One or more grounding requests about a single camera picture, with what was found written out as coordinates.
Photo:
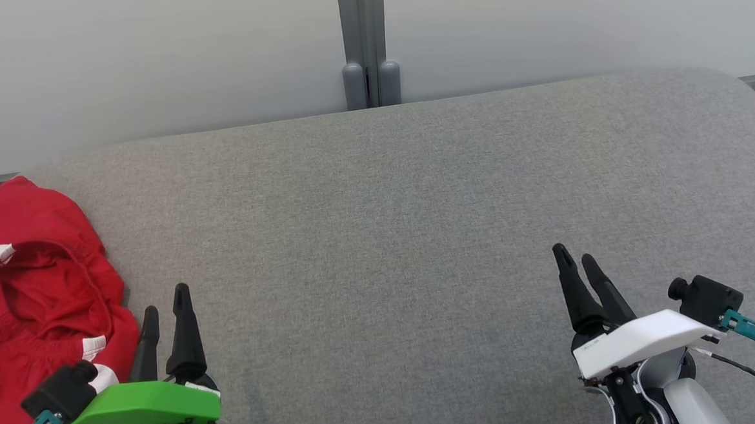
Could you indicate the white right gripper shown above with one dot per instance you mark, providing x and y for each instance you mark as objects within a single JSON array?
[{"x": 643, "y": 340}]

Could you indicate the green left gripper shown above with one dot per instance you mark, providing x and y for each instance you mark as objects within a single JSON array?
[{"x": 148, "y": 405}]

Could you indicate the red basketball jersey number 23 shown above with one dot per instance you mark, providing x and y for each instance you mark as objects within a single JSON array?
[{"x": 28, "y": 211}]

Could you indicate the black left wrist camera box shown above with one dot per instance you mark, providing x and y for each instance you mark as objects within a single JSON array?
[{"x": 61, "y": 393}]

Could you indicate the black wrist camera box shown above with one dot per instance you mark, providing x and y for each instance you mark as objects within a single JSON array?
[
  {"x": 61, "y": 393},
  {"x": 708, "y": 298}
]

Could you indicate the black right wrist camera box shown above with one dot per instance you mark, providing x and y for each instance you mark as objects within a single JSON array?
[{"x": 708, "y": 298}]

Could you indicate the grey partition post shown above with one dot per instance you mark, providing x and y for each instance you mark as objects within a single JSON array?
[{"x": 368, "y": 31}]

